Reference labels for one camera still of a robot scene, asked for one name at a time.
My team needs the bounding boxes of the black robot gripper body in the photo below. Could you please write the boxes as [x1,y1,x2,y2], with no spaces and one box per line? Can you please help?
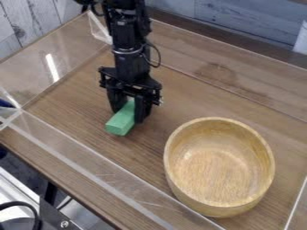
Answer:
[98,49,161,105]

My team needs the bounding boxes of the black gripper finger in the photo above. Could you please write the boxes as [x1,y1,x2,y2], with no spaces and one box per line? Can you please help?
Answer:
[106,89,126,113]
[134,95,152,124]

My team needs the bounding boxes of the green rectangular block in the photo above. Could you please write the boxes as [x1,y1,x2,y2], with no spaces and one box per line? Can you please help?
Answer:
[105,100,134,136]

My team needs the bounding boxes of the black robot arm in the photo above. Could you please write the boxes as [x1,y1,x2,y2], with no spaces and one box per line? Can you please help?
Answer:
[73,0,161,123]

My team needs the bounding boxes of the brown wooden bowl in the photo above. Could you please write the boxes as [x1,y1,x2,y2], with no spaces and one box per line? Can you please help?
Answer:
[162,117,276,218]

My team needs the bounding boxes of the black metal table leg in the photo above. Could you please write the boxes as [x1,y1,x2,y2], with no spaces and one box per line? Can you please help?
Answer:
[42,182,57,206]

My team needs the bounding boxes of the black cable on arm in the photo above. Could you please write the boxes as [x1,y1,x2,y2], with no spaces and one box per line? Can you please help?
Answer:
[140,41,161,68]

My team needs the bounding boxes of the clear acrylic enclosure wall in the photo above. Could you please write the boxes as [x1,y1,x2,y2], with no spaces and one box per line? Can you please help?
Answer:
[0,16,307,230]

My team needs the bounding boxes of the black cable lower left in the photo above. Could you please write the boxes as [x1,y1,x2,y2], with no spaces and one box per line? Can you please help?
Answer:
[0,200,42,230]

